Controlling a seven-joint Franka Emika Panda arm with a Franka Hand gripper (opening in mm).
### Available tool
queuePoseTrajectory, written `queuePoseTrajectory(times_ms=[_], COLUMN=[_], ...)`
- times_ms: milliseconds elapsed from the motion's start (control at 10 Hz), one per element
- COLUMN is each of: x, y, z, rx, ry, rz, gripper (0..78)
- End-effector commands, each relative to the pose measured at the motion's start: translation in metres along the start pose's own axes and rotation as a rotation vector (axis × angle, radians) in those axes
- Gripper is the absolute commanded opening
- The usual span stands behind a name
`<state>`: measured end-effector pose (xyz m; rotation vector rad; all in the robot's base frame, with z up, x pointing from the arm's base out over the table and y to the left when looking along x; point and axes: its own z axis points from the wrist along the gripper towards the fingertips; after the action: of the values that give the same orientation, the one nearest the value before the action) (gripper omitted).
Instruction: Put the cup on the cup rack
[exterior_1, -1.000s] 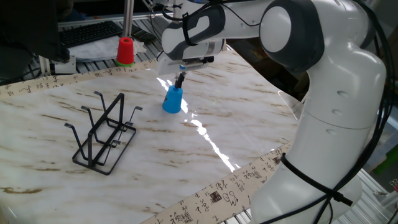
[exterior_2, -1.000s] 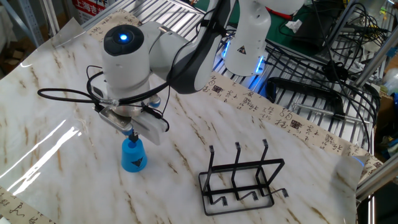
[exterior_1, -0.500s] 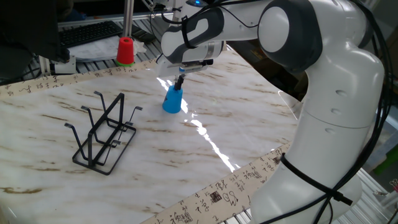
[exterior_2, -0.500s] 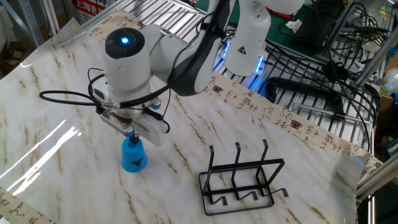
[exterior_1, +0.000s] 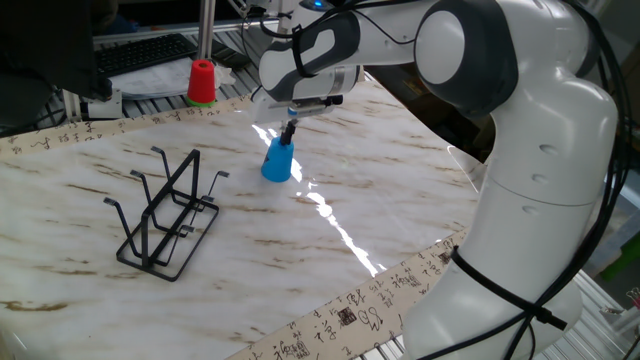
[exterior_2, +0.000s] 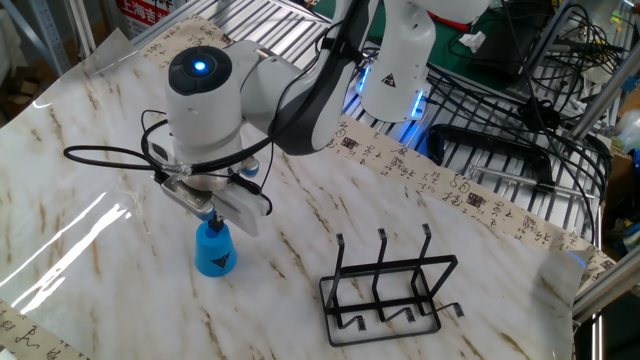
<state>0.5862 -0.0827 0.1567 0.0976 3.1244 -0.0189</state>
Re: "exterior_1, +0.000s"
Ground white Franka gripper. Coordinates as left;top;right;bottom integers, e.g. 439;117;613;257
251;87;346;147

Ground blue plastic cup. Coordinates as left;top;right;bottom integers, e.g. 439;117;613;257
260;137;296;184

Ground red plastic cup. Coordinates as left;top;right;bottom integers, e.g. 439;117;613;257
187;58;217;104

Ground marble pattern glossy sheet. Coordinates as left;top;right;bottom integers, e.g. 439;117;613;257
0;79;489;360

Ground white paper stack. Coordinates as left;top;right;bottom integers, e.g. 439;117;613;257
107;57;236;101

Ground black keyboard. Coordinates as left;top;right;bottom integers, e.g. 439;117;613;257
94;33;199;77

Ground beige calligraphy paper sheet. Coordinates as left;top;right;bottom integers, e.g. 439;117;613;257
0;94;469;360

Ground black monitor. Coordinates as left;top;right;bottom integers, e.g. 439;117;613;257
0;0;114;136

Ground aluminium frame post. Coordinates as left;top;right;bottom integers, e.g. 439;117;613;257
197;0;217;61

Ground black wire cup rack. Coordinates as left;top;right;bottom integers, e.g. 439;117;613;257
102;145;231;283

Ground white monitor bracket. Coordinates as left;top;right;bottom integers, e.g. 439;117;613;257
79;89;124;121

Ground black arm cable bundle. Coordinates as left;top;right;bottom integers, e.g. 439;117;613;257
414;0;634;360

